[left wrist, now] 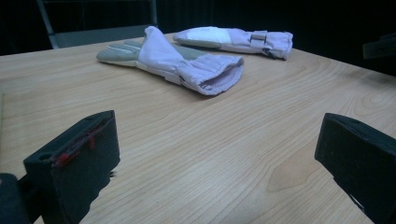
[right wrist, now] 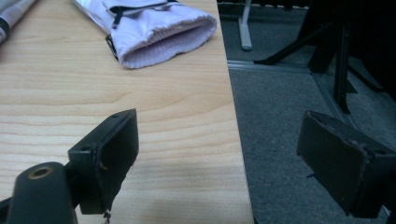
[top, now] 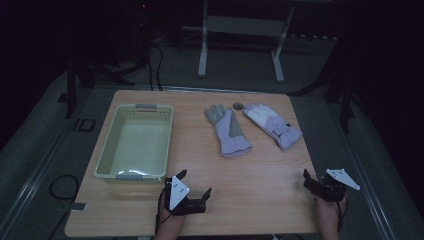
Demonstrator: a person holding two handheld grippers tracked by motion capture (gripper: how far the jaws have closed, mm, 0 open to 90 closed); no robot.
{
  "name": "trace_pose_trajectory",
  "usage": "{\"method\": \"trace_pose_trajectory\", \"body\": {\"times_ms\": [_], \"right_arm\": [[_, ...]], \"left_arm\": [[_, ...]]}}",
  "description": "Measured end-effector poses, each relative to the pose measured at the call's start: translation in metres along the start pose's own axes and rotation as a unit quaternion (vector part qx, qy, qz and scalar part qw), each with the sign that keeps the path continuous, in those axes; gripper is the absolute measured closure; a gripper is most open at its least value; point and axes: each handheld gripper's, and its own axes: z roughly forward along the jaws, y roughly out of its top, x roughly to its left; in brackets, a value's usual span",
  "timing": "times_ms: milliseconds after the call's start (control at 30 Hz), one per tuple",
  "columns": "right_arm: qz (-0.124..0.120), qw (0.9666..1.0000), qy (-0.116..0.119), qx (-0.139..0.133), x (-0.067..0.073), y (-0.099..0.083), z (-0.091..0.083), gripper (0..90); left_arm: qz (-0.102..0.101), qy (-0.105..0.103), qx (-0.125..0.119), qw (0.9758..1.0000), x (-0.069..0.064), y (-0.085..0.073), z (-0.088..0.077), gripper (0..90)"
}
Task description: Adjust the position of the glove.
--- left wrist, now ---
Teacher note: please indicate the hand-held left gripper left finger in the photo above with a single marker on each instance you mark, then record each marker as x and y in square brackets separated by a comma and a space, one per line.
[77, 165]

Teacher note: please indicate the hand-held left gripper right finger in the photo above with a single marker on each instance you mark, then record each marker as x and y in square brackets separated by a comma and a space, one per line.
[364, 155]

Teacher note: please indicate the white lavender glove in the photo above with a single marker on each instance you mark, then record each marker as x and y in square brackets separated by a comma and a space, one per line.
[193, 71]
[236, 39]

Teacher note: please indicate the grey metal stand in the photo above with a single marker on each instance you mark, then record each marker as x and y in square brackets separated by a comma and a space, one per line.
[93, 35]

